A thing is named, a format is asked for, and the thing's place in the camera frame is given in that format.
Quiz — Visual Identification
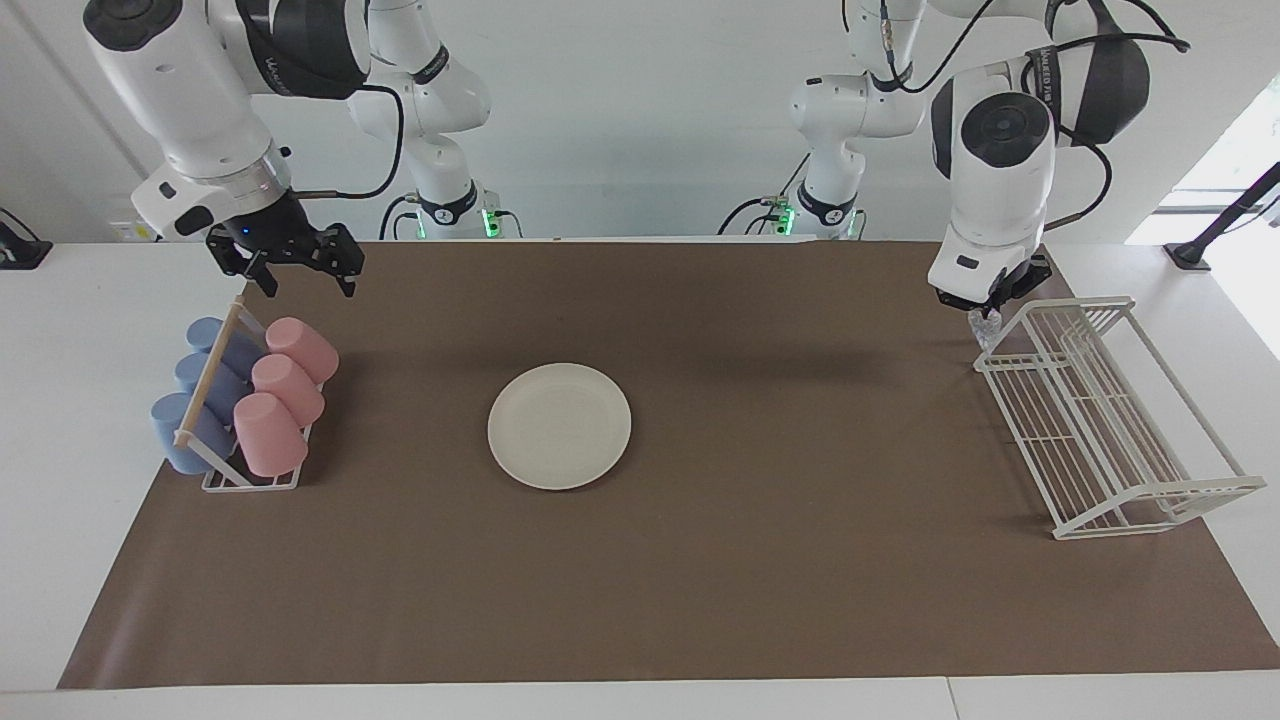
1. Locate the black base power cable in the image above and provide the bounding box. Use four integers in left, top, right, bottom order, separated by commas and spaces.
718, 150, 802, 239
378, 193, 422, 242

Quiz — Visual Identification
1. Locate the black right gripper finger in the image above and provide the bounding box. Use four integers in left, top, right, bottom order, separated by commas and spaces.
312, 223, 365, 300
205, 226, 281, 300

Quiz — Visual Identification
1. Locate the white wire dish rack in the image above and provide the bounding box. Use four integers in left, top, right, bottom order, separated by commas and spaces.
973, 295, 1268, 542

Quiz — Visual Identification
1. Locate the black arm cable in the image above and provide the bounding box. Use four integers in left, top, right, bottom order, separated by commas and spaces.
293, 83, 407, 201
845, 0, 1191, 233

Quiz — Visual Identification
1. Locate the black desk device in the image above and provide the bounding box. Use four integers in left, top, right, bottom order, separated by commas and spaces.
0, 207, 53, 271

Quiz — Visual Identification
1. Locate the cream round plate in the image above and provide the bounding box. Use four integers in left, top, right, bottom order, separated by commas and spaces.
487, 362, 633, 492

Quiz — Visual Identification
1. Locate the brown paper table mat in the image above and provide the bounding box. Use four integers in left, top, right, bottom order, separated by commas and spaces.
57, 240, 1280, 691

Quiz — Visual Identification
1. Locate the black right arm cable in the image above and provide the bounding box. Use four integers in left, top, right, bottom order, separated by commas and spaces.
293, 83, 407, 201

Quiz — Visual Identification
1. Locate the pink plastic cup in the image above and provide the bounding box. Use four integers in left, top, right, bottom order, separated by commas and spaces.
233, 392, 309, 478
251, 353, 327, 428
265, 317, 341, 387

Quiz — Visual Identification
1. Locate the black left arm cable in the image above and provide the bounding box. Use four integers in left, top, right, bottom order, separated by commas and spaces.
845, 0, 1191, 233

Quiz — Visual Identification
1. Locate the cup rack with wooden rod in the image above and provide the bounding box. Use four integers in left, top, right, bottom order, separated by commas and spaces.
173, 297, 327, 493

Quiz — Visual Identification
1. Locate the black clamp stand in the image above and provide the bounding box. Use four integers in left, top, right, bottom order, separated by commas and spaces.
1165, 160, 1280, 271

